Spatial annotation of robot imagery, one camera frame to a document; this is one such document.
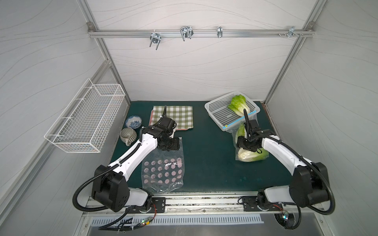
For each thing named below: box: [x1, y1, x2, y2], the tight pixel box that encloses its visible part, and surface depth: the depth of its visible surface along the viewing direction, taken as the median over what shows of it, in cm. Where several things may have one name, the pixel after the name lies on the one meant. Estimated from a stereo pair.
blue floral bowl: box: [125, 115, 143, 129], surface depth 107 cm
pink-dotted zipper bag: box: [141, 136, 185, 194], surface depth 86 cm
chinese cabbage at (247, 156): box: [237, 147, 270, 163], surface depth 86 cm
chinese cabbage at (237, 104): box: [227, 94, 251, 117], surface depth 112 cm
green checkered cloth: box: [148, 105, 194, 131], surface depth 114 cm
